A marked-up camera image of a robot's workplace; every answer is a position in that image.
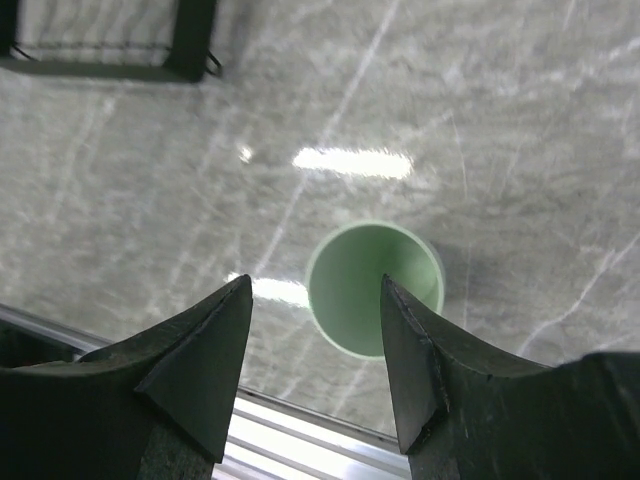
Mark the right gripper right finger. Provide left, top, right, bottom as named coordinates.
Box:
left=380, top=277, right=639, bottom=479

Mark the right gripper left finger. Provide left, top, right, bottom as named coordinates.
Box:
left=1, top=275, right=253, bottom=479

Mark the light green tumbler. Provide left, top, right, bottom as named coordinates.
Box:
left=305, top=220, right=447, bottom=361

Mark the aluminium mounting rail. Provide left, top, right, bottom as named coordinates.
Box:
left=0, top=302, right=411, bottom=480

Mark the black wire dish rack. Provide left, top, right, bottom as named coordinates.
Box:
left=1, top=0, right=222, bottom=83

